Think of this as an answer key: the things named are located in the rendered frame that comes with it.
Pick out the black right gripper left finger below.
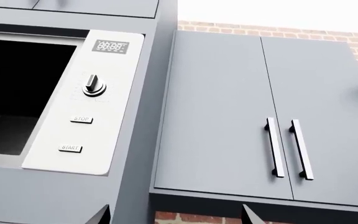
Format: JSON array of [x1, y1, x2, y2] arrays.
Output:
[[84, 203, 111, 224]]

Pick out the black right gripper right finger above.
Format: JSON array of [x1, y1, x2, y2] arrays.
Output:
[[241, 203, 267, 224]]

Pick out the microwave start button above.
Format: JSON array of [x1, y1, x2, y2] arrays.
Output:
[[58, 144, 83, 153]]

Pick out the microwave stop button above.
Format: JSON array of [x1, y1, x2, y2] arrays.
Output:
[[70, 114, 94, 124]]

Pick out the silver microwave dial knob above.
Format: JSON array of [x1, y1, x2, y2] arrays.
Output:
[[82, 73, 108, 97]]

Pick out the silver built-in microwave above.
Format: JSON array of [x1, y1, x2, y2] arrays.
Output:
[[0, 29, 146, 177]]

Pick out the microwave digital display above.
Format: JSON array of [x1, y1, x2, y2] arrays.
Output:
[[91, 39, 131, 55]]

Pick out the grey tall cabinet housing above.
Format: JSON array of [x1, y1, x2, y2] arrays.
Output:
[[0, 0, 178, 224]]

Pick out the grey wall cabinet body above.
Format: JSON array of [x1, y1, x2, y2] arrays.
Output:
[[149, 29, 358, 222]]

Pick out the silver bar door handle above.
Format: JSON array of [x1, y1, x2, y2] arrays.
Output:
[[264, 116, 286, 179], [288, 119, 314, 181]]

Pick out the grey wall cabinet door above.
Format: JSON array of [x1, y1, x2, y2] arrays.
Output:
[[260, 36, 358, 208], [154, 30, 295, 200]]

